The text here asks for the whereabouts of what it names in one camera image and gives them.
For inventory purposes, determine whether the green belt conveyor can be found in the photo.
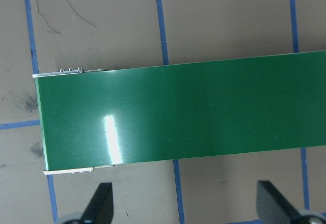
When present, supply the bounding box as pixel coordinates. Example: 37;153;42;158
32;50;326;176

